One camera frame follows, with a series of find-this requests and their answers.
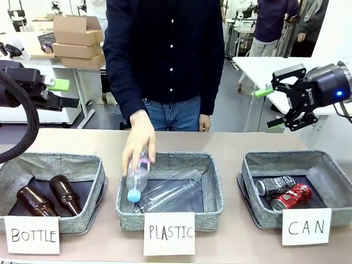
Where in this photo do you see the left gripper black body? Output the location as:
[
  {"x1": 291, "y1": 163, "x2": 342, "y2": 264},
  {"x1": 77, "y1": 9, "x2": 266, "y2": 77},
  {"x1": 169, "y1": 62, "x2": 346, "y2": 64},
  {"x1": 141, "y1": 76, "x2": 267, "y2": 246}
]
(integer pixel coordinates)
[{"x1": 0, "y1": 59, "x2": 47, "y2": 108}]

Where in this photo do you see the brown glass bottle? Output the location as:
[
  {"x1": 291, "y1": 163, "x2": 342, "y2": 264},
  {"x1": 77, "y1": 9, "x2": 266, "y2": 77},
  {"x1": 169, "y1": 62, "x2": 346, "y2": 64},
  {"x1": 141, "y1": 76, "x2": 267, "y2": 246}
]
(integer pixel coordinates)
[
  {"x1": 16, "y1": 186, "x2": 58, "y2": 217},
  {"x1": 48, "y1": 175, "x2": 83, "y2": 217}
]

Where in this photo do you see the open cardboard box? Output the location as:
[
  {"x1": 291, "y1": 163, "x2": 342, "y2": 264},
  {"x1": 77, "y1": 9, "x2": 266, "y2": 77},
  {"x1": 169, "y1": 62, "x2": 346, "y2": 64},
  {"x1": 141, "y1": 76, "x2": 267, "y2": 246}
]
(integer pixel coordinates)
[{"x1": 53, "y1": 15, "x2": 105, "y2": 47}]

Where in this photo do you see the black mesh basket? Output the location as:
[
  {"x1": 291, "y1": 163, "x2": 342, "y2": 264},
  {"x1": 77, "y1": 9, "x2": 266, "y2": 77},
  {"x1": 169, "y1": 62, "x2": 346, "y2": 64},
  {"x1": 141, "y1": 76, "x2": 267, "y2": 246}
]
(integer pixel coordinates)
[{"x1": 37, "y1": 32, "x2": 56, "y2": 53}]

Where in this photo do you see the paper sign PLASTIC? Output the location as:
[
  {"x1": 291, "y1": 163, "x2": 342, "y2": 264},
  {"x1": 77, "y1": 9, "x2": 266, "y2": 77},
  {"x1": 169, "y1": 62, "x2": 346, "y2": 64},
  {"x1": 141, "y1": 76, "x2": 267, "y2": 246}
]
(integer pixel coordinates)
[{"x1": 142, "y1": 211, "x2": 196, "y2": 256}]

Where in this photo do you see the person's right hand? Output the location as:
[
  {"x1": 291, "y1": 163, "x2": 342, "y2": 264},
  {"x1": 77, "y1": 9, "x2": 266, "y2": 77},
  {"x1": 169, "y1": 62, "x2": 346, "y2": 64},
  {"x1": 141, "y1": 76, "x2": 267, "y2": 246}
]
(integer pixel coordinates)
[{"x1": 122, "y1": 109, "x2": 157, "y2": 177}]

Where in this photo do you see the grey fabric basket can label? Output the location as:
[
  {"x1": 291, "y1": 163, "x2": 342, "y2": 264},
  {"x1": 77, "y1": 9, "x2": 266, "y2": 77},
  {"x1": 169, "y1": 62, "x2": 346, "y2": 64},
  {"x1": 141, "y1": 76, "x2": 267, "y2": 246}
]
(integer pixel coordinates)
[{"x1": 236, "y1": 150, "x2": 352, "y2": 229}]

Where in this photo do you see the paper sign CAN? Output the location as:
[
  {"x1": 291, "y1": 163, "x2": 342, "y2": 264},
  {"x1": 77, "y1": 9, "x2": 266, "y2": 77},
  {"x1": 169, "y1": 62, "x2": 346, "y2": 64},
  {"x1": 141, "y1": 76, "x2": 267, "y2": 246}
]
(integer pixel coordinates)
[{"x1": 281, "y1": 208, "x2": 333, "y2": 246}]

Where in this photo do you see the black device with white part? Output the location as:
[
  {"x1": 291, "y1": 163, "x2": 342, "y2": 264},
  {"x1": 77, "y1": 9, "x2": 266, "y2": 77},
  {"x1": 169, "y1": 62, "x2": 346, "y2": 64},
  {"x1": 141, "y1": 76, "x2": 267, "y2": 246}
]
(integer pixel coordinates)
[{"x1": 0, "y1": 38, "x2": 31, "y2": 60}]

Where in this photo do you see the paper sign BOTTLE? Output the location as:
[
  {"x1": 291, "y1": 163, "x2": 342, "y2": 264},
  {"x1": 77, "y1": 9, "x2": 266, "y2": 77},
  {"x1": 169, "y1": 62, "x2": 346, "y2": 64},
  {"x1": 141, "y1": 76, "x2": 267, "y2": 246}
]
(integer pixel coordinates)
[{"x1": 4, "y1": 215, "x2": 61, "y2": 255}]

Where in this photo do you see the person's left forearm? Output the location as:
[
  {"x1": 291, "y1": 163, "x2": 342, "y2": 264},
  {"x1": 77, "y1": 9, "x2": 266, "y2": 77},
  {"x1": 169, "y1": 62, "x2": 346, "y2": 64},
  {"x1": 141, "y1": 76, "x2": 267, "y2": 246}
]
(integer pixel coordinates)
[{"x1": 199, "y1": 54, "x2": 225, "y2": 116}]

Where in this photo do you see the person's right forearm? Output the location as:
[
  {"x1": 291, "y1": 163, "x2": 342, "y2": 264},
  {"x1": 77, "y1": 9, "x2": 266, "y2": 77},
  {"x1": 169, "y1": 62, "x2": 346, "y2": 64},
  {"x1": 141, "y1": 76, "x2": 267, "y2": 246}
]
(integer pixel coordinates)
[{"x1": 103, "y1": 52, "x2": 145, "y2": 122}]

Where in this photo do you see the white table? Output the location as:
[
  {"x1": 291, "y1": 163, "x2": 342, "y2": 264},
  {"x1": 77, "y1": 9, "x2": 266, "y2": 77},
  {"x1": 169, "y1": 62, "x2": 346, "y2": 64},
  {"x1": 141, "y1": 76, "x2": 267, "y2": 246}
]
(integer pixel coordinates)
[{"x1": 232, "y1": 56, "x2": 352, "y2": 133}]

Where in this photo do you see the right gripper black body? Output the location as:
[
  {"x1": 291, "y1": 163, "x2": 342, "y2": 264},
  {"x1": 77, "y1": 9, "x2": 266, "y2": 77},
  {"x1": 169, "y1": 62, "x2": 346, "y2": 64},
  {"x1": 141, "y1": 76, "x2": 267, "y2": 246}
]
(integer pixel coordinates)
[{"x1": 293, "y1": 64, "x2": 352, "y2": 111}]

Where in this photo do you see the grey fabric basket bottle label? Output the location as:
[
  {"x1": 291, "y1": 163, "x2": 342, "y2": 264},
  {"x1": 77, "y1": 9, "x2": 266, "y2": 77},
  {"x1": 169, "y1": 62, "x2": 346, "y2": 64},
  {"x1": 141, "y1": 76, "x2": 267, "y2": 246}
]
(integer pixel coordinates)
[{"x1": 0, "y1": 152, "x2": 109, "y2": 234}]

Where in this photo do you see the person's left hand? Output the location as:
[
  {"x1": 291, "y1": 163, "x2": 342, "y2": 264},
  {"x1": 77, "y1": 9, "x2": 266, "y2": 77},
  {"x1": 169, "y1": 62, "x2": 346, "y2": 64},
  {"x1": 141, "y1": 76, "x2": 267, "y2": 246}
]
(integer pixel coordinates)
[{"x1": 199, "y1": 114, "x2": 212, "y2": 133}]

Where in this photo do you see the large clear plastic bottle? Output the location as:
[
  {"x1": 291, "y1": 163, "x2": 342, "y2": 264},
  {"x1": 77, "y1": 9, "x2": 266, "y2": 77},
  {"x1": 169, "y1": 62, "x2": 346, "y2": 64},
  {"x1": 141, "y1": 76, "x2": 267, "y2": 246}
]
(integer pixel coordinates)
[{"x1": 133, "y1": 169, "x2": 204, "y2": 214}]

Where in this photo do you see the crushed red drink can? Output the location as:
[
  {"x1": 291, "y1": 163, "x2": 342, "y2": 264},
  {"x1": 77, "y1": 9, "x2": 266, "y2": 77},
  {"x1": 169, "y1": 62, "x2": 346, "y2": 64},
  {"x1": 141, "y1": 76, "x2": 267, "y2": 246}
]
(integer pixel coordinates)
[{"x1": 271, "y1": 183, "x2": 314, "y2": 212}]

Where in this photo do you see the person in navy shirt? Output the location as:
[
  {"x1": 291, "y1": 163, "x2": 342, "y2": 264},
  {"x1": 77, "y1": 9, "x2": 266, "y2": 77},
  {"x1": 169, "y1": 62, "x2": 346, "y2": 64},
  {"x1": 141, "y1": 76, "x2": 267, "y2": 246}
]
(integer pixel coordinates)
[{"x1": 103, "y1": 0, "x2": 225, "y2": 132}]

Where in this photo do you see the closed flat cardboard box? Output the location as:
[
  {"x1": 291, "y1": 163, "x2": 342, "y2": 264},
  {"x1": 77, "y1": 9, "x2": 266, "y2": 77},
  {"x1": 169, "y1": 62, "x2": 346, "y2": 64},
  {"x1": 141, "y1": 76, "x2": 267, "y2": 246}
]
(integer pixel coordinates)
[
  {"x1": 60, "y1": 53, "x2": 107, "y2": 69},
  {"x1": 52, "y1": 42, "x2": 104, "y2": 59}
]

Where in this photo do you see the black corrugated cable sleeve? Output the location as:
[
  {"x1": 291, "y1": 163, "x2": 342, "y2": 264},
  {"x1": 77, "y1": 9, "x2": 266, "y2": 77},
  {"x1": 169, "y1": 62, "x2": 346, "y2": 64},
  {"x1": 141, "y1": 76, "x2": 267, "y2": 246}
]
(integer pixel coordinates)
[{"x1": 0, "y1": 70, "x2": 40, "y2": 164}]

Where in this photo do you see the white desk with metal legs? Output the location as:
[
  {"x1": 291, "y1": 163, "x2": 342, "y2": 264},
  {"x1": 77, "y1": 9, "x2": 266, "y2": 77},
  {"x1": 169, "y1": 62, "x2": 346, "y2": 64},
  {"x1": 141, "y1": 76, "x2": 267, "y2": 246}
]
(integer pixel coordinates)
[{"x1": 0, "y1": 53, "x2": 108, "y2": 130}]

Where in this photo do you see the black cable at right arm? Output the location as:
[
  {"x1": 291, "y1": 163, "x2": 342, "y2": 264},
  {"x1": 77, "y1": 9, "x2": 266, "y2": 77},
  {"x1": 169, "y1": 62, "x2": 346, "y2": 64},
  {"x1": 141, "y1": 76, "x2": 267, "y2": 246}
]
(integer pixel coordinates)
[{"x1": 334, "y1": 101, "x2": 352, "y2": 123}]

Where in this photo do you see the white plastic crate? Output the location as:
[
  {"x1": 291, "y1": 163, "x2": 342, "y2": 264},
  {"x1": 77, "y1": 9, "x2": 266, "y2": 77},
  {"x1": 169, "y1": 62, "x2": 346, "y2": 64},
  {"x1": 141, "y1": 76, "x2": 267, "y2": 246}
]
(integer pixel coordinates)
[{"x1": 31, "y1": 21, "x2": 54, "y2": 34}]

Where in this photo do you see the grey fabric basket plastic label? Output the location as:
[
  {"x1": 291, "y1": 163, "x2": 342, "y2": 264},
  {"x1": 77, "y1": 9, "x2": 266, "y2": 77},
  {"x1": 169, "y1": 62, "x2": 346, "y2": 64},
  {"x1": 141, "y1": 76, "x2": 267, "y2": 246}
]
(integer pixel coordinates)
[{"x1": 115, "y1": 152, "x2": 225, "y2": 231}]

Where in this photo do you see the small bottle with blue cap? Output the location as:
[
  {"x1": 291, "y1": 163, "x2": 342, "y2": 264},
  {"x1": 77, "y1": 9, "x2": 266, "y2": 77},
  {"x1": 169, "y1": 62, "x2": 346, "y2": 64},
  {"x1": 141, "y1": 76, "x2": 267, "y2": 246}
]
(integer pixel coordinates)
[{"x1": 125, "y1": 148, "x2": 152, "y2": 204}]

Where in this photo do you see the bystander in purple top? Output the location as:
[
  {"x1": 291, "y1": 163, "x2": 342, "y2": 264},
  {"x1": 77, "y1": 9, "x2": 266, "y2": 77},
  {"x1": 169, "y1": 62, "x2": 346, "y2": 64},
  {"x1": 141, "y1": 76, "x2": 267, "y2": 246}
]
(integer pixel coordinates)
[{"x1": 249, "y1": 0, "x2": 300, "y2": 58}]

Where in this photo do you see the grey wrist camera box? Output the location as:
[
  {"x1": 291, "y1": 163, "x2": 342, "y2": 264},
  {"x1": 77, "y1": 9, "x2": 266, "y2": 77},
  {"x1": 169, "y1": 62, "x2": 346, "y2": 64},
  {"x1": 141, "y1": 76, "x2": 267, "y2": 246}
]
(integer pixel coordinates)
[{"x1": 272, "y1": 63, "x2": 307, "y2": 80}]

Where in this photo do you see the bystander in grey jacket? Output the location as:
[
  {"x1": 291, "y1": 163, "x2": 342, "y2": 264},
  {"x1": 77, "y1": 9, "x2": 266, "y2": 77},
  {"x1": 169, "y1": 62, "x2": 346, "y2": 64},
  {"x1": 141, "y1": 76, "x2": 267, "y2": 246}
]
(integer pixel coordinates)
[{"x1": 291, "y1": 0, "x2": 329, "y2": 58}]

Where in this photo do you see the black printed drink can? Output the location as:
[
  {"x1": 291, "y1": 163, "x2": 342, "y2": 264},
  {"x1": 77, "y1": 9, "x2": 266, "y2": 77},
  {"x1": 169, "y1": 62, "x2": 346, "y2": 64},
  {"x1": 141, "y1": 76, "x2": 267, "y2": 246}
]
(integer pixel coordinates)
[{"x1": 255, "y1": 175, "x2": 296, "y2": 197}]

